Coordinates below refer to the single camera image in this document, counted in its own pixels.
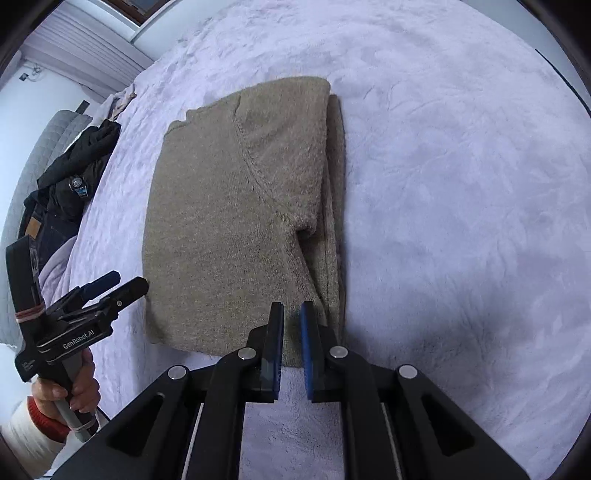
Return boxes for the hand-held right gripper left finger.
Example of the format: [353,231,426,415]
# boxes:
[51,301,286,480]

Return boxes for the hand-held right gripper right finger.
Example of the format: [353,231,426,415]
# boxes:
[299,301,532,480]

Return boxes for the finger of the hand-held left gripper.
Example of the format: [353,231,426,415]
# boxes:
[69,271,122,301]
[98,277,150,315]

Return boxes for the olive brown knit sweater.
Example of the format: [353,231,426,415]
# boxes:
[141,76,348,369]

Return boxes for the person's left forearm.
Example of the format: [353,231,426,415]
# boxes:
[0,396,70,476]

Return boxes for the person's left hand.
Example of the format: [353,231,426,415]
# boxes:
[31,348,101,428]

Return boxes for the dark blue jeans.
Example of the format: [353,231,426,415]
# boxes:
[21,194,80,273]

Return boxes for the black jacket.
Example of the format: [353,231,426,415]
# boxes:
[37,119,122,222]

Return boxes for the pale pink cloth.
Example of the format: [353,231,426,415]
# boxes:
[107,84,138,121]

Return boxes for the lilac fleece blanket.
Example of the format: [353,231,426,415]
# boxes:
[37,0,591,480]

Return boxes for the white radiator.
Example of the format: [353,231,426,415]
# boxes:
[21,0,155,100]

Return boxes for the brown window frame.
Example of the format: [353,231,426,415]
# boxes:
[111,0,182,27]

